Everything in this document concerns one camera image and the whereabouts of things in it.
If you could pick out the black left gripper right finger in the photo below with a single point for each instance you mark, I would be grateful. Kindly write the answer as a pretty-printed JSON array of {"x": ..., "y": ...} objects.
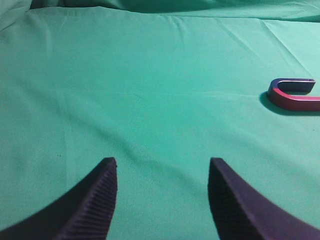
[{"x": 240, "y": 212}]

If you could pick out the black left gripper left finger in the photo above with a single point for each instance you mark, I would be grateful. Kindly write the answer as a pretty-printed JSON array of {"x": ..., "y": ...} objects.
[{"x": 84, "y": 212}]

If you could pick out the green cloth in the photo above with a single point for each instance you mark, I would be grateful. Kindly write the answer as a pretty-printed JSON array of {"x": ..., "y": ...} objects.
[{"x": 162, "y": 86}]

